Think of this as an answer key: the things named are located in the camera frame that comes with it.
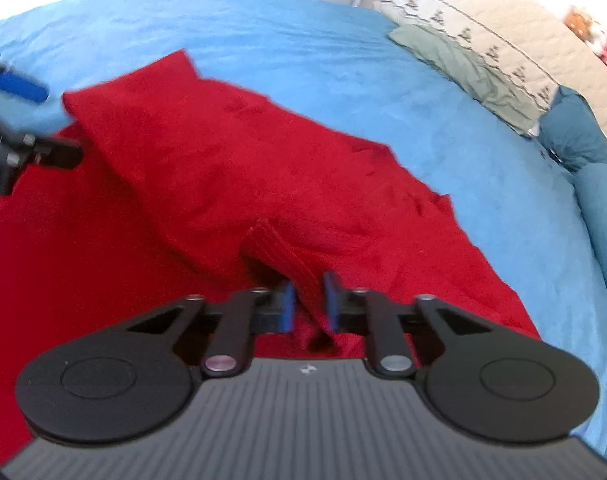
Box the blue bed sheet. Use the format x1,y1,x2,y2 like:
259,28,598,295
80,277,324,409
0,0,607,466

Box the dark blue pillow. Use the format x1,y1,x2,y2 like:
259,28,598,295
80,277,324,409
537,85,607,173

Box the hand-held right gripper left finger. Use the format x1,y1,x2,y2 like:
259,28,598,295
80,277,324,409
127,281,297,379

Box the beige patterned quilt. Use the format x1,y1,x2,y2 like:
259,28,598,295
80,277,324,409
373,0,607,171

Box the stuffed toys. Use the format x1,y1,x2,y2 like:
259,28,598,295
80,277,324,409
563,6,607,78

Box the red knit garment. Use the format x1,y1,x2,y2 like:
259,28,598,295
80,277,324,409
0,49,541,467

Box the grey-green cloth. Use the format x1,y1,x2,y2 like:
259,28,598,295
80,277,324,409
387,24,543,136

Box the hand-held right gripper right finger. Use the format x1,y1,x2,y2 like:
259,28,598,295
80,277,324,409
323,271,495,380

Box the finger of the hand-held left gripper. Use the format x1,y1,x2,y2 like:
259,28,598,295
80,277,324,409
0,55,50,103
0,105,84,197

